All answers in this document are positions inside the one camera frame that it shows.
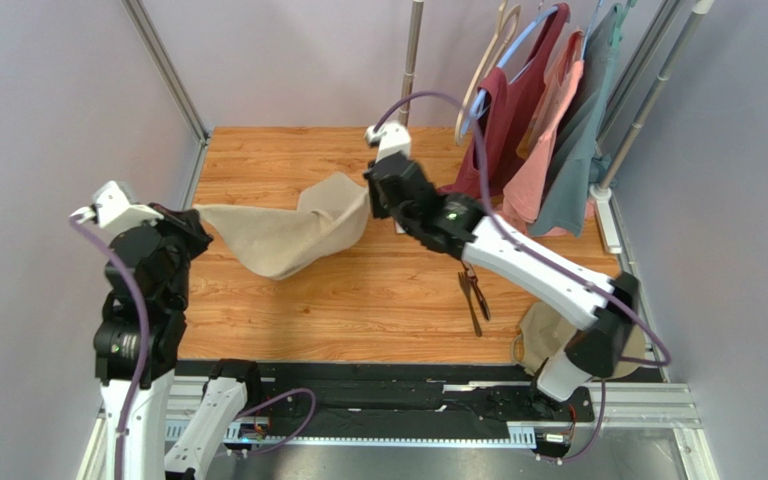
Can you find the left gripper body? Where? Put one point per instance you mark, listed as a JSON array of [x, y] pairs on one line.
[[184, 240]]

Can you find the right white rack foot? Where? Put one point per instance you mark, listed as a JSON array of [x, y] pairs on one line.
[[602, 198]]

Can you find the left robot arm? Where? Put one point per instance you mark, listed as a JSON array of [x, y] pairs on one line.
[[137, 343]]

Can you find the rack pole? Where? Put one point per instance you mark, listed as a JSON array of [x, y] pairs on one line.
[[414, 31], [699, 10]]

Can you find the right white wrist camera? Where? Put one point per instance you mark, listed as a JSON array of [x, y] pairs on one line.
[[390, 138]]

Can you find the aluminium frame rail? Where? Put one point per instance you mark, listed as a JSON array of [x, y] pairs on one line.
[[644, 428]]

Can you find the left aluminium corner post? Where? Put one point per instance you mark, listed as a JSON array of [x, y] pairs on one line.
[[144, 25]]

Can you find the beige wooden hanger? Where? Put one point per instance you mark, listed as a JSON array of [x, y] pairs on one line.
[[508, 19]]

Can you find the right aluminium corner post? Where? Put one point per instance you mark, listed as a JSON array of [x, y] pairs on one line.
[[644, 52]]

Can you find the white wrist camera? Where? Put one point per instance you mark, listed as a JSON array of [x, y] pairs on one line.
[[114, 210], [390, 138]]

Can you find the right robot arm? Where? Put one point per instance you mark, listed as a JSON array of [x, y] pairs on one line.
[[600, 308]]

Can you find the left rack pole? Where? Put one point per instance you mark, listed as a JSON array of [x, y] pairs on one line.
[[414, 31]]

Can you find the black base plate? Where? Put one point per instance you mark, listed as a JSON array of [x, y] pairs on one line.
[[405, 401]]

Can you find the beige baseball cap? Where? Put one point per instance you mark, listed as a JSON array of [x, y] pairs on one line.
[[542, 331]]

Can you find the blue hanger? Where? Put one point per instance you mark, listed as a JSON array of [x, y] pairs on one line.
[[477, 108]]

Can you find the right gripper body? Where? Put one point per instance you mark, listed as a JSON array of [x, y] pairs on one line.
[[381, 190]]

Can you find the maroon tank top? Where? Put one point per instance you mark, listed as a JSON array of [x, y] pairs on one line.
[[512, 96]]

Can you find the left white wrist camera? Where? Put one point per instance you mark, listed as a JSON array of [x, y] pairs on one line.
[[114, 210]]

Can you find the aluminium corner post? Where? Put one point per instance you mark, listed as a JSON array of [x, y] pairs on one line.
[[144, 25], [644, 52]]

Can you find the beige cloth napkin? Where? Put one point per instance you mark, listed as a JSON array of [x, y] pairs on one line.
[[330, 217]]

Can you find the pink shirt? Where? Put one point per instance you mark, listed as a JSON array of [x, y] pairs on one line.
[[558, 106]]

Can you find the right rack pole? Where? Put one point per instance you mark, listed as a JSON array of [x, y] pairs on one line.
[[699, 10]]

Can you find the teal shirt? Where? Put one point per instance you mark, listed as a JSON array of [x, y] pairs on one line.
[[566, 205]]

